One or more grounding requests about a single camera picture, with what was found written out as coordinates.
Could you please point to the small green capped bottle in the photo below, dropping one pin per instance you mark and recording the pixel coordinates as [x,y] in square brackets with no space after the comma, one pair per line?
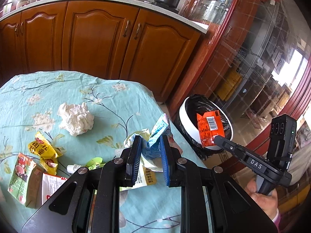
[93,162]

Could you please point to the crumpled white paper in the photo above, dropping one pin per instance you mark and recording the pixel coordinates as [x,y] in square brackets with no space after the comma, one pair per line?
[77,119]

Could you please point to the white red printed wrapper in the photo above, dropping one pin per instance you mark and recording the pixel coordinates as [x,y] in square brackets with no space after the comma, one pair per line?
[52,187]

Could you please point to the person's right hand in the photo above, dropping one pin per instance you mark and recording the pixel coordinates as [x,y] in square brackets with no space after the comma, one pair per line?
[266,205]

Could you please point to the white kitchen countertop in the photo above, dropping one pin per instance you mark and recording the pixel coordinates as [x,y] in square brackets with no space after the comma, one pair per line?
[109,0]

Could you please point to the orange snack packet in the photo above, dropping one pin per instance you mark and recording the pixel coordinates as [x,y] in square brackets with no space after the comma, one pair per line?
[209,126]

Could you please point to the green red drink carton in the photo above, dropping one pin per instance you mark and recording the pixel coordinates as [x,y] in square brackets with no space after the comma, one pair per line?
[20,174]

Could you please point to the red framed glass door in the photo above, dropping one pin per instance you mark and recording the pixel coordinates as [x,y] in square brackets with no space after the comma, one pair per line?
[255,65]

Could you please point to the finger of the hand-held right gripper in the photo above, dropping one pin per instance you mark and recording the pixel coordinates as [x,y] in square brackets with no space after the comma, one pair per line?
[228,146]

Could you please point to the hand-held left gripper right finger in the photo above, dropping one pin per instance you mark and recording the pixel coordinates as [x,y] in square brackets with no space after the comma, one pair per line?
[165,161]

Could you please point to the white bin with black bag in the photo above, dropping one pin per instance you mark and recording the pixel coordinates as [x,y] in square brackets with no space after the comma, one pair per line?
[182,117]

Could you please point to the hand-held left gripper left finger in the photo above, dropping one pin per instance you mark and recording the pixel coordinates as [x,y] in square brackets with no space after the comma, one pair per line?
[135,161]

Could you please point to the wooden base cabinet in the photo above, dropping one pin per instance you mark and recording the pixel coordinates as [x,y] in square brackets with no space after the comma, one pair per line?
[97,41]

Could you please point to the white lidded ceramic pot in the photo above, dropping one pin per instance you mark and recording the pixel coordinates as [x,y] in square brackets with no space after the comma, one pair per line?
[23,2]

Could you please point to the teal floral tablecloth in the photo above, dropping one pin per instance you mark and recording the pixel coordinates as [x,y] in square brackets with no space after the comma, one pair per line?
[109,97]

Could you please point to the blue white wrapper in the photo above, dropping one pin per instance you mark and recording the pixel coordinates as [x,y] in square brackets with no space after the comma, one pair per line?
[158,128]

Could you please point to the yellow snack wrapper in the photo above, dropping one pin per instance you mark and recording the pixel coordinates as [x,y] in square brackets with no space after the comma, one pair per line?
[41,150]

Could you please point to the gas stove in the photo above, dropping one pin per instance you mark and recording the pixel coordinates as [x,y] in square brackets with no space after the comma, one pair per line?
[170,7]

